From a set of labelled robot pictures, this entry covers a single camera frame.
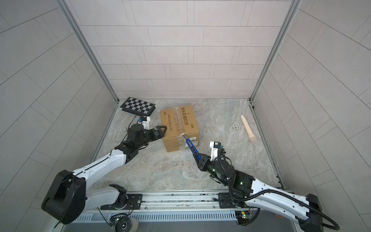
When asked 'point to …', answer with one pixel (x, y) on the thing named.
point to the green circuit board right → (243, 216)
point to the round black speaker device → (126, 224)
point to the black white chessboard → (137, 106)
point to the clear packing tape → (179, 128)
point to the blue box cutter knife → (192, 147)
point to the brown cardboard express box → (190, 124)
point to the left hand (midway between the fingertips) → (165, 127)
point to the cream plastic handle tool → (252, 138)
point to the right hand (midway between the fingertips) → (192, 158)
